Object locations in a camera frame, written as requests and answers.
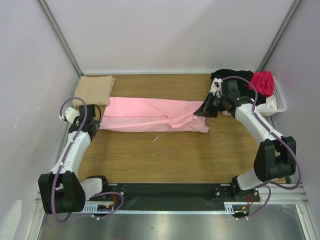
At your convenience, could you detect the pink t shirt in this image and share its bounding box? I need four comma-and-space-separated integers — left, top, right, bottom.
100, 97, 209, 133

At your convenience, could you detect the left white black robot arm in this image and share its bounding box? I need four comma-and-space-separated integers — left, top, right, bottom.
38, 104, 110, 215

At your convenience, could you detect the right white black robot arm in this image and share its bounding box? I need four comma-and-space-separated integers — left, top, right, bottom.
194, 76, 297, 201

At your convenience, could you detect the black t shirt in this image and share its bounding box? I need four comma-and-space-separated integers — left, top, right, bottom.
209, 69, 256, 99

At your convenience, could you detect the folded beige t shirt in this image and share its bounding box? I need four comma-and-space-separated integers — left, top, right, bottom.
74, 75, 116, 106

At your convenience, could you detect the crimson red t shirt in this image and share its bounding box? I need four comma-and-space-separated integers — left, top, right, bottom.
250, 71, 274, 98

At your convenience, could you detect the white t shirt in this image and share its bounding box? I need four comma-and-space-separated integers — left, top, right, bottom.
209, 77, 277, 110

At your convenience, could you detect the white plastic laundry basket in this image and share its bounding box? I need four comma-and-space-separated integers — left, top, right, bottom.
256, 76, 287, 117

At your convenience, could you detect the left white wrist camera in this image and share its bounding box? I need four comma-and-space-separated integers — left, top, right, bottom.
59, 107, 80, 124

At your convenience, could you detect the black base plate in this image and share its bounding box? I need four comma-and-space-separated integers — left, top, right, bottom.
107, 183, 260, 212

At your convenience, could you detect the grey slotted cable duct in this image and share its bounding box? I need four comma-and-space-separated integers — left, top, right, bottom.
80, 201, 248, 215

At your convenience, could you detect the aluminium frame rail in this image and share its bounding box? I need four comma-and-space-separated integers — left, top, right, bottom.
34, 182, 308, 205

